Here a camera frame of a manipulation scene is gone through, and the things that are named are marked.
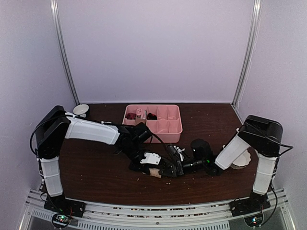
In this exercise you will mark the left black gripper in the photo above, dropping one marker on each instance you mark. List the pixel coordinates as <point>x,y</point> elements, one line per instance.
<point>142,168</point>

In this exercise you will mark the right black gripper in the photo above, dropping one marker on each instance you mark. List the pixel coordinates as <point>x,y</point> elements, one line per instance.
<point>177,169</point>

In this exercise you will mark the striped beige green sock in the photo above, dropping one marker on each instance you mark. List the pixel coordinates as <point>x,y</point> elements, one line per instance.
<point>154,172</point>

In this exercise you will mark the pink divided organizer box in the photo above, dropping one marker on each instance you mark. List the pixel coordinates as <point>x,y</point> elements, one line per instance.
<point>168,126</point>

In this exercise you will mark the argyle black red orange sock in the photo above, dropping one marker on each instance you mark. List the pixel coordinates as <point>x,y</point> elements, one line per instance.
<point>151,116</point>

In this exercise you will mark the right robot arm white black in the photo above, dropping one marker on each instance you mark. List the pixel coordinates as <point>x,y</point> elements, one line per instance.
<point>261,134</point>

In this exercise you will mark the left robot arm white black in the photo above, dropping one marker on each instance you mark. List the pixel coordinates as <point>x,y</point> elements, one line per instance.
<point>59,125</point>

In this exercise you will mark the rolled socks in box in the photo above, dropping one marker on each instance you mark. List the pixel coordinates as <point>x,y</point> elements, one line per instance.
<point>140,116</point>

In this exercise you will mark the white scalloped bowl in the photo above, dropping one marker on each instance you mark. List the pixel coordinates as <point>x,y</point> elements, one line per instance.
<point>242,161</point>

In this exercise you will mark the dark bowl white inside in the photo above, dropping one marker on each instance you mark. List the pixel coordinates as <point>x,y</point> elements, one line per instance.
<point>82,110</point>

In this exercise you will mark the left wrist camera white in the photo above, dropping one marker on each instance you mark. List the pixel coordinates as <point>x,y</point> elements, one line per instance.
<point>150,158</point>

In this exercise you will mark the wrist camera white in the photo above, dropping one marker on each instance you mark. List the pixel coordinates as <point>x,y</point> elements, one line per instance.
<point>180,152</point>
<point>150,158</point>

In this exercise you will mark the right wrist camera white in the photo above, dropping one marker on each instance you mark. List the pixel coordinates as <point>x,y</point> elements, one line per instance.
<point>180,152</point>

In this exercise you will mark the right aluminium frame post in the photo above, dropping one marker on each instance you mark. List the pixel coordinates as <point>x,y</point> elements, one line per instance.
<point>253,32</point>

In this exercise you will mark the aluminium frame post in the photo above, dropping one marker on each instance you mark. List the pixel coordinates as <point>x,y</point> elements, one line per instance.
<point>62,50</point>
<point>253,32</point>

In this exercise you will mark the left aluminium frame post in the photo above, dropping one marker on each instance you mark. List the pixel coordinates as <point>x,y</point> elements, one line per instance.
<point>62,50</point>

